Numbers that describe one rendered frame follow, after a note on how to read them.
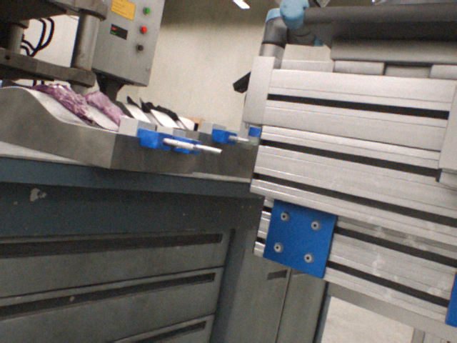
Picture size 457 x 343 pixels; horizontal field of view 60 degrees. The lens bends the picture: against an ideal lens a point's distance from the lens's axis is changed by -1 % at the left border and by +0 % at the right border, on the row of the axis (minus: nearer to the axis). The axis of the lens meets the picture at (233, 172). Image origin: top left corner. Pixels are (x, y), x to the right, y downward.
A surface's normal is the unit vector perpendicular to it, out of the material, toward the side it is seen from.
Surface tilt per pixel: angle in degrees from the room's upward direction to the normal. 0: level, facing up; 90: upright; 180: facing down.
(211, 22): 90
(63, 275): 90
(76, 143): 90
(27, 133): 90
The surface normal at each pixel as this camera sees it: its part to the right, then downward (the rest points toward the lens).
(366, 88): -0.55, -0.07
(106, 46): 0.75, 0.18
